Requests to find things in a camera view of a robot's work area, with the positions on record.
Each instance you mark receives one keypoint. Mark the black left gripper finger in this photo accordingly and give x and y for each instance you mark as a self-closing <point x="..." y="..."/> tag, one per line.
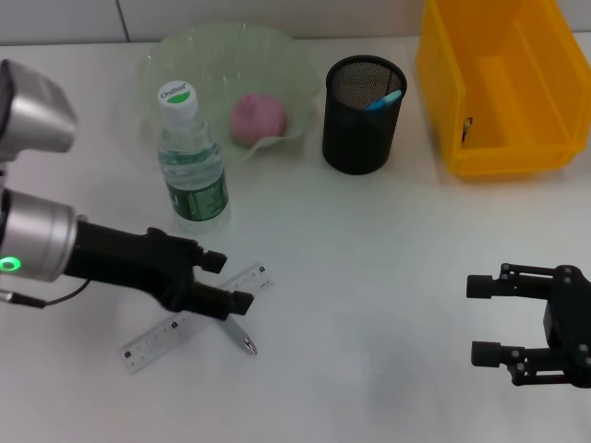
<point x="212" y="262"/>
<point x="221" y="302"/>

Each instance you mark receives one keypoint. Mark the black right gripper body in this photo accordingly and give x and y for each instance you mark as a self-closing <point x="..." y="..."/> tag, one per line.
<point x="570" y="318"/>

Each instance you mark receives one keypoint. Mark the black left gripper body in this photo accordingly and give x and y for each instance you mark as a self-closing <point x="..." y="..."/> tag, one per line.
<point x="129" y="263"/>

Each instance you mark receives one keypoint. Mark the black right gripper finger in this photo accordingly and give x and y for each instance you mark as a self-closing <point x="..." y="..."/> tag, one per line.
<point x="522" y="283"/>
<point x="522" y="364"/>

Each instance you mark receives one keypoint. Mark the silver white pen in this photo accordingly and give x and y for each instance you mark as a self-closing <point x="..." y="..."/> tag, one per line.
<point x="242" y="339"/>

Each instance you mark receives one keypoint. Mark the clear water bottle green label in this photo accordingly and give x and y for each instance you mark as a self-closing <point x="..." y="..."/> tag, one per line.
<point x="194" y="184"/>

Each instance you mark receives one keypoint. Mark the clear plastic ruler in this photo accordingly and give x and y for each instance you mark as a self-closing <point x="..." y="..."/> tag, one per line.
<point x="152" y="343"/>

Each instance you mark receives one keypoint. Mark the pink peach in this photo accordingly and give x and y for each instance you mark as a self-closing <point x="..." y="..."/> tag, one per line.
<point x="258" y="120"/>

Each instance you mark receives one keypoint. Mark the blue scissors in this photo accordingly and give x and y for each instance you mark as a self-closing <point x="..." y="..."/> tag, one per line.
<point x="383" y="101"/>

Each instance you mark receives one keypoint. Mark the black mesh pen holder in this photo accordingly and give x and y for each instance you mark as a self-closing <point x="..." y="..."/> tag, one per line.
<point x="360" y="138"/>

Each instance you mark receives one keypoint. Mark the translucent green fruit bowl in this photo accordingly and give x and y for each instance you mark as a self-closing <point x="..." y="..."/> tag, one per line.
<point x="249" y="64"/>

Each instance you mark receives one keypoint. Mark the yellow plastic bin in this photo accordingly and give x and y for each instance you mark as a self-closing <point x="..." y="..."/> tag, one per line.
<point x="503" y="92"/>

